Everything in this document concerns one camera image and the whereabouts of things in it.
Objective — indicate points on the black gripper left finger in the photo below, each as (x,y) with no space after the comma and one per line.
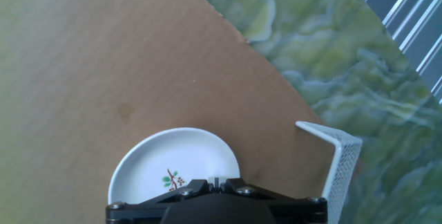
(203,184)

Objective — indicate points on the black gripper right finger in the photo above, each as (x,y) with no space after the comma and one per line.
(235,184)

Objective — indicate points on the white plate with berry print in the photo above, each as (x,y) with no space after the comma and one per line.
(165,155)

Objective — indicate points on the brown cardboard sheet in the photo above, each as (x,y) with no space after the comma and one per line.
(103,61)

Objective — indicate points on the green marbled mat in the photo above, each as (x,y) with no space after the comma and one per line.
(345,61)

